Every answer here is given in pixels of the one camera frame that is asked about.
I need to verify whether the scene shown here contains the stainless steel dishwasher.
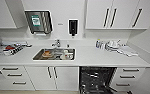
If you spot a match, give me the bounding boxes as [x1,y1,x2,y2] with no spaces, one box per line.
[79,65,132,94]

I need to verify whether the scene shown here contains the white mug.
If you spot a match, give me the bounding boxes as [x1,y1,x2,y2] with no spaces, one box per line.
[64,50,74,60]

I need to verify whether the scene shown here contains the chrome sink faucet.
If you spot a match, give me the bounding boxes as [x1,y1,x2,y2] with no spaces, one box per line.
[51,39,63,49]

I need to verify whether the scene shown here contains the dish soap bottle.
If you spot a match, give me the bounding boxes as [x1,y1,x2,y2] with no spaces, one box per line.
[95,39,102,50]

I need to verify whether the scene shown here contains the plate in sink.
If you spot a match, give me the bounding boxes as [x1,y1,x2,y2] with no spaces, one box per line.
[42,49,53,58]

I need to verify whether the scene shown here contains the white base cabinet door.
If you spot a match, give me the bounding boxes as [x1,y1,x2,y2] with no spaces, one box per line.
[25,66,57,92]
[52,66,80,92]

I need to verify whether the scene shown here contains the white stacked dishes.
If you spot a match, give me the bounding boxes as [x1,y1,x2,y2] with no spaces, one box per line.
[104,39,122,53]

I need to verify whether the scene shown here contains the stainless steel sink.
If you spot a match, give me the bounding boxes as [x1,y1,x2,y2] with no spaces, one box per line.
[32,47,77,62]

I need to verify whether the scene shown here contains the steel paper towel dispenser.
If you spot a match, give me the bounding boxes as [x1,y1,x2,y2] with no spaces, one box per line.
[24,9,54,36]

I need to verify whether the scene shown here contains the dish rack with dishes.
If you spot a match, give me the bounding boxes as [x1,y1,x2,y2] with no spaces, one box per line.
[0,37,32,57]

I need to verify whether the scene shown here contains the black wall soap dispenser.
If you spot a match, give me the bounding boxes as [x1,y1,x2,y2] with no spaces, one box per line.
[68,18,80,37]

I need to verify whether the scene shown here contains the white wall cabinet door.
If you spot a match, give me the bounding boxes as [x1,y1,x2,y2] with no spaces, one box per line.
[109,0,135,30]
[130,0,150,30]
[85,0,111,30]
[0,0,18,29]

